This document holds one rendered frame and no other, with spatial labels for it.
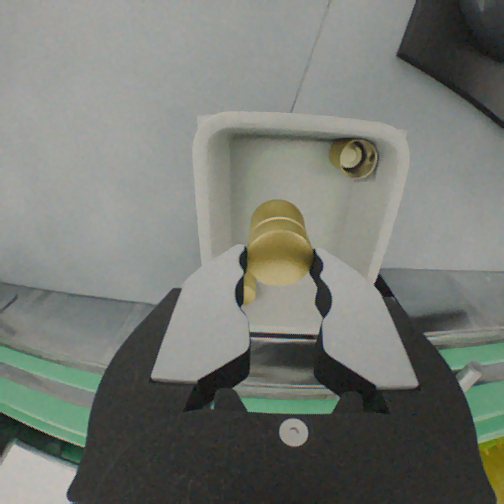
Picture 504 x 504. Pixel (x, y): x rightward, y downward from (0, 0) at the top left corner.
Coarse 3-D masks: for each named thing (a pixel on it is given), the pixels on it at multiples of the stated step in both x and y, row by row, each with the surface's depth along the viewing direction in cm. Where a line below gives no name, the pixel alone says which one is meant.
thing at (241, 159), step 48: (240, 144) 23; (288, 144) 23; (384, 144) 17; (240, 192) 26; (288, 192) 26; (336, 192) 25; (384, 192) 19; (240, 240) 29; (336, 240) 28; (384, 240) 20; (288, 288) 31
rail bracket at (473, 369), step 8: (472, 360) 12; (464, 368) 12; (472, 368) 11; (480, 368) 11; (456, 376) 13; (464, 376) 12; (472, 376) 11; (464, 384) 12; (472, 384) 12; (464, 392) 12
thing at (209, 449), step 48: (144, 432) 4; (192, 432) 4; (240, 432) 4; (288, 432) 4; (336, 432) 4; (384, 432) 4; (144, 480) 3; (192, 480) 3; (240, 480) 3; (288, 480) 3; (336, 480) 3; (384, 480) 3; (432, 480) 3
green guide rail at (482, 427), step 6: (486, 420) 19; (492, 420) 19; (498, 420) 18; (480, 426) 18; (486, 426) 18; (492, 426) 18; (498, 426) 18; (480, 432) 18; (486, 432) 18; (492, 432) 17; (498, 432) 17; (480, 438) 18
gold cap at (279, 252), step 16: (256, 208) 15; (272, 208) 13; (288, 208) 14; (256, 224) 13; (272, 224) 11; (288, 224) 11; (304, 224) 14; (256, 240) 11; (272, 240) 11; (288, 240) 11; (304, 240) 11; (256, 256) 12; (272, 256) 12; (288, 256) 11; (304, 256) 11; (256, 272) 12; (272, 272) 12; (288, 272) 12; (304, 272) 12
